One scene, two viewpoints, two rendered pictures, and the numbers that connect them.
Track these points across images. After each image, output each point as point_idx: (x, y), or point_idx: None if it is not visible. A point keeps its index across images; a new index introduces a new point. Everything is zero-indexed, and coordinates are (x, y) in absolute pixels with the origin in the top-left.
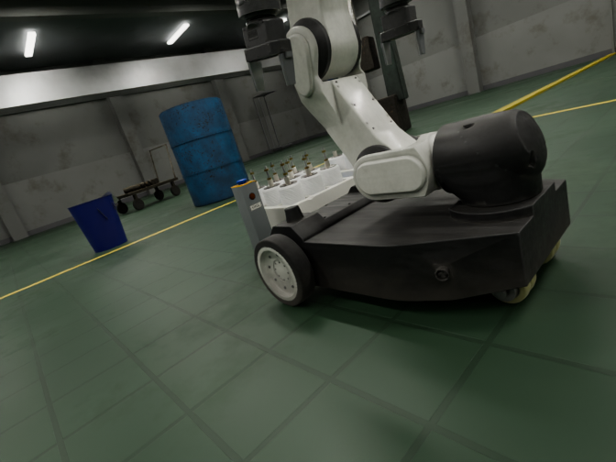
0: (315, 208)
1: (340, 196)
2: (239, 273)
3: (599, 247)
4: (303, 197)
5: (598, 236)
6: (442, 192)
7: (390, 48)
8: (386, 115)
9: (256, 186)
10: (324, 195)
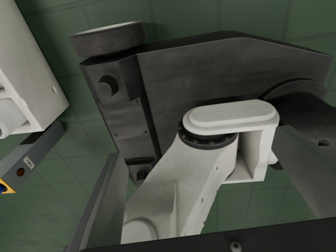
0: (33, 93)
1: (1, 41)
2: (66, 148)
3: (310, 37)
4: (13, 107)
5: (312, 15)
6: (220, 85)
7: (99, 214)
8: (212, 175)
9: (7, 173)
10: (12, 76)
